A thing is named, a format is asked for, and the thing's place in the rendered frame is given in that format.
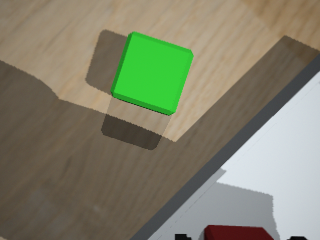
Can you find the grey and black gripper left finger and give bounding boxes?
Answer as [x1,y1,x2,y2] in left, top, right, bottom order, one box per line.
[175,234,192,240]

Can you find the green block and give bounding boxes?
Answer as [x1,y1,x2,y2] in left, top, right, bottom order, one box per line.
[110,31,194,116]

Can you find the red block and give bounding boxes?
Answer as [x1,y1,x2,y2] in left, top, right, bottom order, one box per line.
[204,225,274,240]

